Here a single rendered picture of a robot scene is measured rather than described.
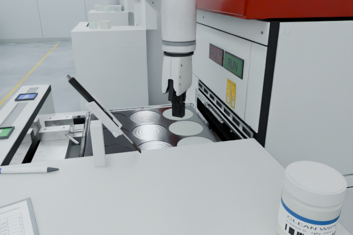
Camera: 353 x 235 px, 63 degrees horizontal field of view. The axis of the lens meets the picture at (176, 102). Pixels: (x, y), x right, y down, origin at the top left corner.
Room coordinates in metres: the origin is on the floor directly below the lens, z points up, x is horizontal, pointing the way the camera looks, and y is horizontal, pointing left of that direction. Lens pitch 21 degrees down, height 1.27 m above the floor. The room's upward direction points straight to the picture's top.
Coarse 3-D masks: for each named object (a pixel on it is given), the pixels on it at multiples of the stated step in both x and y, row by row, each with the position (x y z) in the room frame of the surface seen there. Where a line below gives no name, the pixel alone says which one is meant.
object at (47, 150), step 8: (72, 128) 0.81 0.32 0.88; (72, 136) 0.79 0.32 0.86; (40, 144) 0.71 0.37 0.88; (48, 144) 0.71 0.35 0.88; (56, 144) 0.71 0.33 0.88; (64, 144) 0.71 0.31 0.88; (40, 152) 0.66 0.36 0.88; (48, 152) 0.66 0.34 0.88; (56, 152) 0.66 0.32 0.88; (64, 152) 0.66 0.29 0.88; (32, 160) 0.63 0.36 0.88; (40, 160) 0.63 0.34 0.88; (48, 160) 0.63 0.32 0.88
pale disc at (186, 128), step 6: (174, 126) 0.78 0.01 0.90; (180, 126) 0.78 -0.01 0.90; (186, 126) 0.78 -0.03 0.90; (192, 126) 0.78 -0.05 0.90; (198, 126) 0.78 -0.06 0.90; (174, 132) 0.74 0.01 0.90; (180, 132) 0.74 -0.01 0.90; (186, 132) 0.74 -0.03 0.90; (192, 132) 0.74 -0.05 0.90; (198, 132) 0.74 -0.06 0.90
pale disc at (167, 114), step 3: (165, 111) 0.90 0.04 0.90; (168, 111) 0.90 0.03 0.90; (171, 111) 0.90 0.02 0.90; (186, 111) 0.90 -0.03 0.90; (189, 111) 0.90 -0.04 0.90; (165, 114) 0.87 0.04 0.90; (168, 114) 0.87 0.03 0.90; (171, 114) 0.87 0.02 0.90; (186, 114) 0.87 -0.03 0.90; (189, 114) 0.87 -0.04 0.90; (192, 114) 0.87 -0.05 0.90; (168, 117) 0.84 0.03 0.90; (171, 117) 0.84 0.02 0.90; (174, 117) 0.84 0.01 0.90; (177, 117) 0.84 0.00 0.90; (180, 117) 0.84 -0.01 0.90; (183, 117) 0.84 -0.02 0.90; (186, 117) 0.84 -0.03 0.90; (189, 117) 0.84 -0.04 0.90
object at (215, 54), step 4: (212, 48) 0.88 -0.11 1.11; (216, 48) 0.85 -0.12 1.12; (212, 52) 0.88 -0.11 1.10; (216, 52) 0.85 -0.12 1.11; (220, 52) 0.82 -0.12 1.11; (212, 56) 0.88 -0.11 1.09; (216, 56) 0.85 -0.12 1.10; (220, 56) 0.82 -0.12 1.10; (216, 60) 0.84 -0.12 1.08; (220, 60) 0.81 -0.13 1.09; (220, 64) 0.81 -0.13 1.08
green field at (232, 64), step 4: (228, 56) 0.76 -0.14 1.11; (232, 56) 0.73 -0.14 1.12; (228, 60) 0.76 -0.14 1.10; (232, 60) 0.73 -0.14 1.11; (236, 60) 0.71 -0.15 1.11; (240, 60) 0.69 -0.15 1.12; (224, 64) 0.78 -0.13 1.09; (228, 64) 0.76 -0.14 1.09; (232, 64) 0.73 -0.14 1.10; (236, 64) 0.71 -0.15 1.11; (240, 64) 0.69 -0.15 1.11; (228, 68) 0.76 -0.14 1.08; (232, 68) 0.73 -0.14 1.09; (236, 68) 0.70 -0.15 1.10; (240, 68) 0.68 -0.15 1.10; (236, 72) 0.70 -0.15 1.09; (240, 72) 0.68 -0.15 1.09; (240, 76) 0.68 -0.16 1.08
